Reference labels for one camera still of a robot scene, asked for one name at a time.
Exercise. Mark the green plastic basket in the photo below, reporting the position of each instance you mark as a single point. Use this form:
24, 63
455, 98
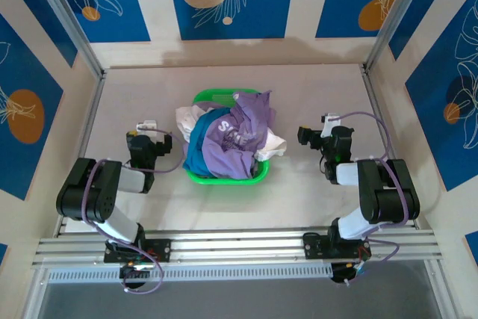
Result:
209, 181

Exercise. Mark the purple printed t-shirt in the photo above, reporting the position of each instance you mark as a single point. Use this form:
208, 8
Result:
231, 147

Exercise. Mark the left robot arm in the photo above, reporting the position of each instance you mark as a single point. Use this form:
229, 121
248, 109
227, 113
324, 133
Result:
89, 192

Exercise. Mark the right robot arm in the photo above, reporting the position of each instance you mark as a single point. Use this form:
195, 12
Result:
388, 192

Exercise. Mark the blue t-shirt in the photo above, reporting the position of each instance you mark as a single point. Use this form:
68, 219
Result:
194, 147

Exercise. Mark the white t-shirt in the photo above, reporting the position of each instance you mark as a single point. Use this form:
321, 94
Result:
185, 119

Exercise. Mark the black connector box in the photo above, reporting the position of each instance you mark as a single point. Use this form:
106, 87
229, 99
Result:
128, 271
340, 274

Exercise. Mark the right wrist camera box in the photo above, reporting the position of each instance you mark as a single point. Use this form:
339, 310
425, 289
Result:
331, 123

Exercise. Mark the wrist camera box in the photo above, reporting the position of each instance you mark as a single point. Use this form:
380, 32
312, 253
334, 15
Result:
331, 123
146, 125

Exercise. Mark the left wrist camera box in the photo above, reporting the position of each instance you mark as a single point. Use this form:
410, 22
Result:
146, 125

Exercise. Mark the aluminium side rail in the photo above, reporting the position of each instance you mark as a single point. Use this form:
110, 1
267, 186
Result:
90, 117
373, 91

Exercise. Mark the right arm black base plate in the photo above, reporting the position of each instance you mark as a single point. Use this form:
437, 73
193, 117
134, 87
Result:
311, 246

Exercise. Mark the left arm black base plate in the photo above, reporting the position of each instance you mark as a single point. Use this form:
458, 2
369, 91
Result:
164, 250

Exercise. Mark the aluminium mounting rail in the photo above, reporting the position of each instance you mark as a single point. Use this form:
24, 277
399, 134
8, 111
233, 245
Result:
239, 248

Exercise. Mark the aluminium frame post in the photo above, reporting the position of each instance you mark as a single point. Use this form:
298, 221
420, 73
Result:
71, 24
396, 9

